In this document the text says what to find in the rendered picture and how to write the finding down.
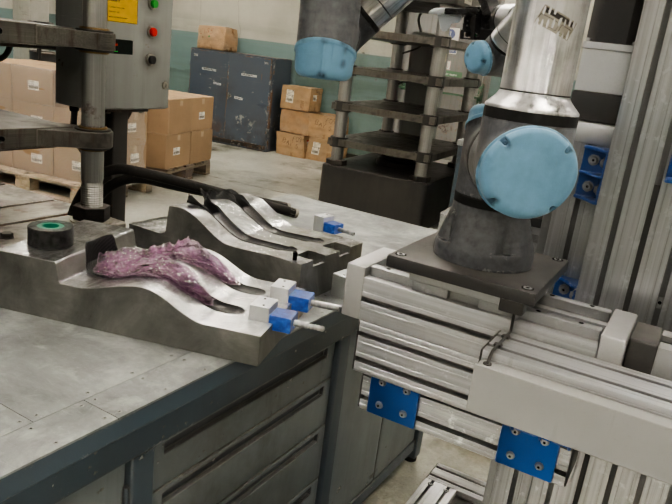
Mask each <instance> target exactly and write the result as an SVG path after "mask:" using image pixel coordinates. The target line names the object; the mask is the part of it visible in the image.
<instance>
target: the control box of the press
mask: <svg viewBox="0 0 672 504"><path fill-rule="evenodd" d="M172 10H173V0H107V29H110V31H112V32H114V34H116V45H115V51H113V53H109V55H106V92H105V126H107V127H108V128H110V129H111V130H112V131H113V147H112V148H111V149H110V150H107V151H105V152H104V167H105V166H108V165H112V164H127V134H128V119H129V118H130V116H131V114H132V112H139V113H144V112H148V109H166V108H168V96H169V74H170V53H171V31H172ZM56 25H59V26H66V27H73V28H74V29H75V27H79V26H82V0H56ZM81 72H82V52H79V50H77V49H75V47H73V48H68V47H56V103H59V104H64V105H69V111H71V119H70V124H74V125H77V116H78V111H79V108H81ZM125 201H126V185H123V186H120V187H118V188H117V189H115V190H113V191H112V192H111V193H109V194H108V195H107V196H106V197H105V198H104V199H103V203H105V204H108V205H110V217H112V218H115V219H118V220H121V221H124V222H125Z"/></svg>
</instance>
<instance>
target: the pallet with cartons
mask: <svg viewBox="0 0 672 504"><path fill-rule="evenodd" d="M213 103H214V97H212V96H206V95H199V94H192V93H186V92H179V91H173V90H169V96H168V108H166V109H148V112H147V116H148V119H147V141H146V168H147V169H151V170H156V171H160V172H164V173H168V174H171V175H175V176H179V177H183V178H186V179H193V177H192V173H196V174H202V175H208V174H210V159H211V149H212V134H213V130H212V129H211V128H212V117H213Z"/></svg>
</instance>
